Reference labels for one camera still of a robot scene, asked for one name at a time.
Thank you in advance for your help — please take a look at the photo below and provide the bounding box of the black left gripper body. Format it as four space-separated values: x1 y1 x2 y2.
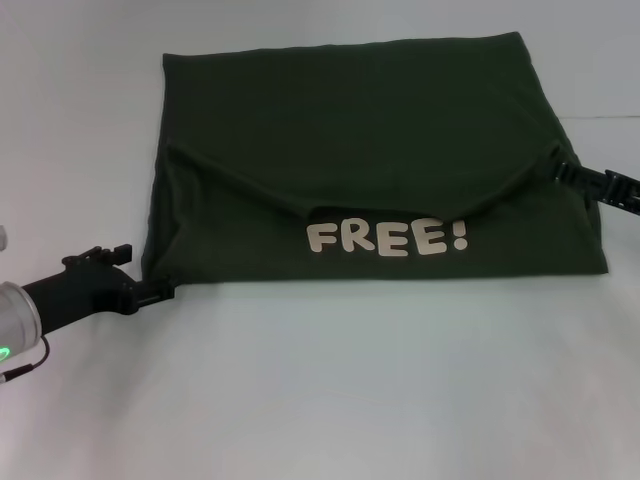
22 255 144 335

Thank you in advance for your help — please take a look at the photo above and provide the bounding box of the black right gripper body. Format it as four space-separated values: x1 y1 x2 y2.
602 168 640 218

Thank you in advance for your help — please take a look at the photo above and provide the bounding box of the dark green shirt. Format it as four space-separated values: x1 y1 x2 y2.
141 32 610 290

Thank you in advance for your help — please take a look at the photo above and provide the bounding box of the left gripper cable with plugs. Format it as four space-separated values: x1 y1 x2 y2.
0 334 51 384

